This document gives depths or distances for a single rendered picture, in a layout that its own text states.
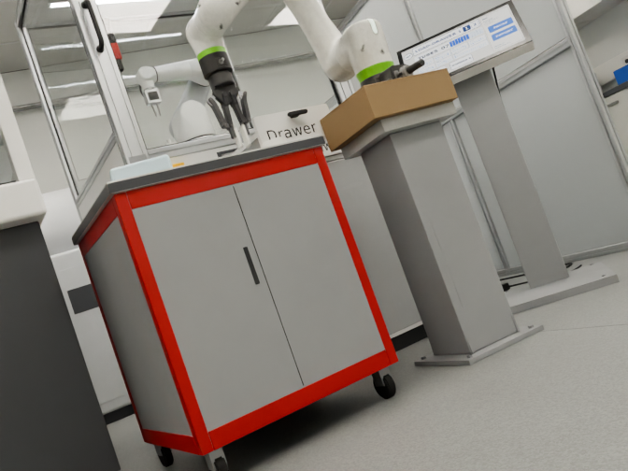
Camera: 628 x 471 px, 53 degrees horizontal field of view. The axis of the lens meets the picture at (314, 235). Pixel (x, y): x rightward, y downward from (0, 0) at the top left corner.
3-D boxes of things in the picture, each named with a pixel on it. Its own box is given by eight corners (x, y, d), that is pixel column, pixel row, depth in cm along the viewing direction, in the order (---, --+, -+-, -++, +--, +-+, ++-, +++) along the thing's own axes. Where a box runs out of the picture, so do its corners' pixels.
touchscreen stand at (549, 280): (620, 281, 228) (518, 21, 234) (497, 319, 242) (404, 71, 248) (602, 267, 276) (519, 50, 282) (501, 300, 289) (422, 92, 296)
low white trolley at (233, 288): (415, 390, 175) (321, 134, 180) (213, 496, 143) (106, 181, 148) (316, 392, 225) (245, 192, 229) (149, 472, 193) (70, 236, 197)
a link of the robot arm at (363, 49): (378, 85, 218) (360, 34, 219) (404, 67, 205) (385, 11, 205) (347, 92, 212) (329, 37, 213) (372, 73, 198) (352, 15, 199)
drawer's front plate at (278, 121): (337, 133, 215) (326, 103, 216) (264, 149, 200) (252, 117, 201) (335, 135, 217) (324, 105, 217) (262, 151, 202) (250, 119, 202)
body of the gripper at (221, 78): (210, 72, 190) (220, 101, 189) (235, 68, 194) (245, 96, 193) (203, 82, 196) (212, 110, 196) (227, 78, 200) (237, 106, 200)
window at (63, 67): (118, 129, 219) (40, -97, 224) (117, 130, 218) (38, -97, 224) (79, 198, 293) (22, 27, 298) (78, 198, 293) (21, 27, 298)
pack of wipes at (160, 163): (171, 178, 168) (165, 163, 168) (174, 168, 159) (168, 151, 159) (114, 194, 163) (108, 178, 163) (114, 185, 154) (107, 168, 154)
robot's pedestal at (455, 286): (544, 329, 195) (457, 99, 199) (470, 364, 182) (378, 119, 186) (483, 334, 222) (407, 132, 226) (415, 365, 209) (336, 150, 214)
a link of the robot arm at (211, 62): (221, 64, 202) (194, 68, 198) (233, 47, 192) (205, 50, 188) (227, 81, 202) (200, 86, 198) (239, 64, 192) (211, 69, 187)
